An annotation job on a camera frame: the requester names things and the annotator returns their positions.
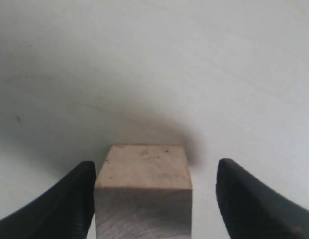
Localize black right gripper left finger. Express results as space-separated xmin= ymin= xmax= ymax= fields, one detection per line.
xmin=0 ymin=161 xmax=96 ymax=239

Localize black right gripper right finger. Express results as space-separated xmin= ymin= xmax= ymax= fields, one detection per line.
xmin=216 ymin=158 xmax=309 ymax=239

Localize small natural wooden cube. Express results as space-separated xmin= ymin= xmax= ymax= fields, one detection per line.
xmin=94 ymin=144 xmax=193 ymax=239

